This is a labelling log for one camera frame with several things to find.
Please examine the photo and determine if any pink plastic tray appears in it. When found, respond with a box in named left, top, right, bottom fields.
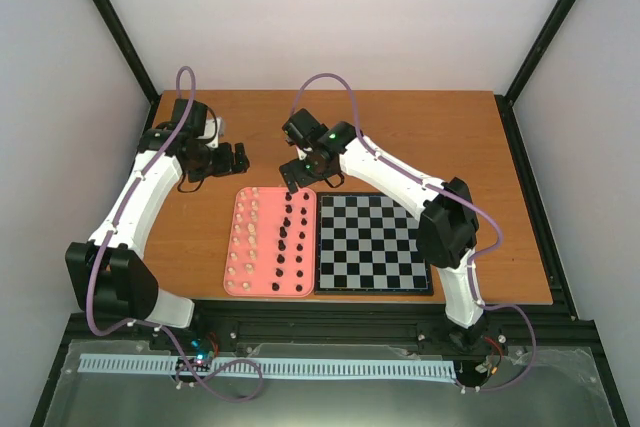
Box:
left=223, top=187, right=317, bottom=298

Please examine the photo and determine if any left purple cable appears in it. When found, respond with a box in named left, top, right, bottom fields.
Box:
left=87, top=65, right=264, bottom=403

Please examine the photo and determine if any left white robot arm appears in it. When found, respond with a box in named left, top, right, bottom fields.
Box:
left=65, top=99, right=250, bottom=350

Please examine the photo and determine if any black white chessboard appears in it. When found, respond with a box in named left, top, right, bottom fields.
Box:
left=314, top=192, right=433, bottom=296

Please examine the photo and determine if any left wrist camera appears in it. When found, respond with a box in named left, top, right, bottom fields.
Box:
left=199, top=117, right=225, bottom=149

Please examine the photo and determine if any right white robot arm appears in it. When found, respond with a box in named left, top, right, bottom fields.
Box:
left=279, top=109, right=486, bottom=350

